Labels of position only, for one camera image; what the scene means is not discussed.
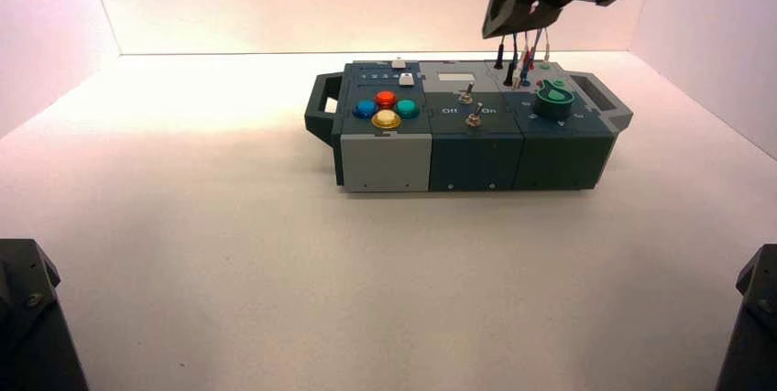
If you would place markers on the green rotary knob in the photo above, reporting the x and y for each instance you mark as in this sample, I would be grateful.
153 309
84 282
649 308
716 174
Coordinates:
553 107

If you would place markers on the small grey display window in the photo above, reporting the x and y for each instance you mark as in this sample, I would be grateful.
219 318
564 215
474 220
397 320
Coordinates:
452 77

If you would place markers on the teal and grey control box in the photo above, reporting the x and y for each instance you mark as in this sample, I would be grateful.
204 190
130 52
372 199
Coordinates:
473 152

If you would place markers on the teal push button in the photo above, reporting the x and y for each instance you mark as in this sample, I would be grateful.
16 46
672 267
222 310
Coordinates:
407 108

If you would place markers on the red push button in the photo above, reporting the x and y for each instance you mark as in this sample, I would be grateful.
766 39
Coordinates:
385 99

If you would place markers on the yellow push button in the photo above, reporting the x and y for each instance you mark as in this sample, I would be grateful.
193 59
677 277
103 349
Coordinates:
386 119

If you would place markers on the blue push button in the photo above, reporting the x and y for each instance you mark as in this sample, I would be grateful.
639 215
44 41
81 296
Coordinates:
364 109

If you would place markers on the metal toggle switch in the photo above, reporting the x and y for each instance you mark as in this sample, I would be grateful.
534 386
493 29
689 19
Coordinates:
466 96
474 118

